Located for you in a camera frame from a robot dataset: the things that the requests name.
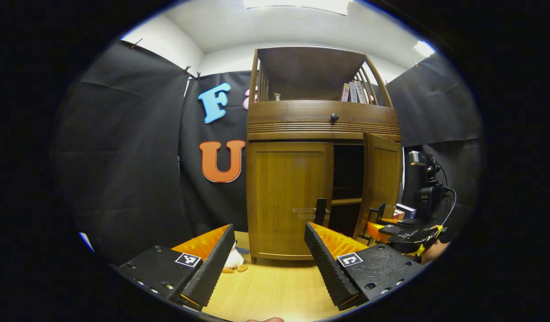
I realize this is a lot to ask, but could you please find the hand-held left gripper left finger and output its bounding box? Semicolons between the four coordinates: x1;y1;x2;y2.
115;223;237;310

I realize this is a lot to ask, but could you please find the wooden shoe cabinet door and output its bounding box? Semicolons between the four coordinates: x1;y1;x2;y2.
353;133;403;244
247;142;334;261

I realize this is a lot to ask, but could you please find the rectangular ceiling light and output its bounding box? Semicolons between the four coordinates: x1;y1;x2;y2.
243;0;350;15

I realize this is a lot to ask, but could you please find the penguin plush toy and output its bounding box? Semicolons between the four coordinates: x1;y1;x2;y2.
222;241;250;274

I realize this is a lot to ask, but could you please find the black door handle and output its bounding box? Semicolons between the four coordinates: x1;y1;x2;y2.
314;198;328;227

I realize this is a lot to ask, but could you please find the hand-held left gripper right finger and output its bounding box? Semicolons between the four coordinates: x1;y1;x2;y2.
303;221;426;312

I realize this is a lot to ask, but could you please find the small ceiling light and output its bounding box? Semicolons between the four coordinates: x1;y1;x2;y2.
414;40;436;57

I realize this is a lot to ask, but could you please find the wooden cabinet drawer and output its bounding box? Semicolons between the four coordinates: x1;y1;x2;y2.
247;100;402;136

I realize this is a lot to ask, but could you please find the wooden double-door shoe cabinet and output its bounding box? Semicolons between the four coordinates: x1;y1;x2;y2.
246;46;403;262

